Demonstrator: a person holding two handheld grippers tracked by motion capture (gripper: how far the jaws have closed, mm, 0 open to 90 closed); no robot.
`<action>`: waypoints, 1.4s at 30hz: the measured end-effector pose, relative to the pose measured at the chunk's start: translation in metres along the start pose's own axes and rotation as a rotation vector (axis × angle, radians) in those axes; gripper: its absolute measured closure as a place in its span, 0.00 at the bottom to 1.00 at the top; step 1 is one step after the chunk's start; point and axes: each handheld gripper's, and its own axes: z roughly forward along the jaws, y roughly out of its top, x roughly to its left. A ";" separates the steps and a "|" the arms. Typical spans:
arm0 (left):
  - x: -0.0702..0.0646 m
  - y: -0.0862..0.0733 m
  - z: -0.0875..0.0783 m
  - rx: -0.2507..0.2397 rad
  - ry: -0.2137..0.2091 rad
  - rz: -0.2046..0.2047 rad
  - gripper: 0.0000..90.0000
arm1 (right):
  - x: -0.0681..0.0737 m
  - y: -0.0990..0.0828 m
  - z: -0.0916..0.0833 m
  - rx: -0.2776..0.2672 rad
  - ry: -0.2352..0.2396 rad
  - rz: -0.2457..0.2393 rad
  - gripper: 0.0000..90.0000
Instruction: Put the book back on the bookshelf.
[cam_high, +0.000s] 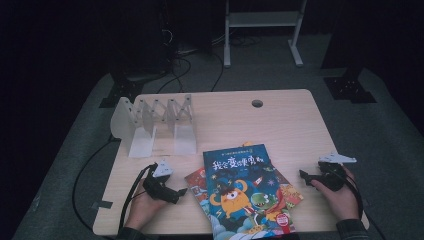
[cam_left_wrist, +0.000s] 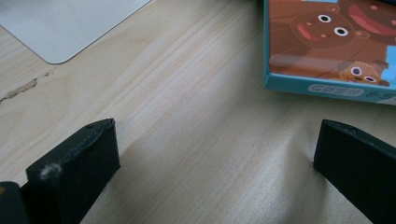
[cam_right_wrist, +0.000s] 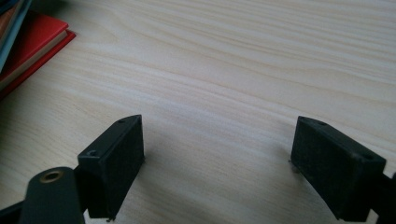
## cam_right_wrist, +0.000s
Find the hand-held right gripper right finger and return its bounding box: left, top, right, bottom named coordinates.
left=290, top=116, right=387, bottom=223

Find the red picture book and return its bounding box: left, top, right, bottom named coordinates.
left=0, top=9, right=77, bottom=101

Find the light blue animal picture book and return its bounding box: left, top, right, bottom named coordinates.
left=0, top=0, right=34, bottom=74

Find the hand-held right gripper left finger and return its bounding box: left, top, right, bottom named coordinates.
left=74, top=114, right=146, bottom=222

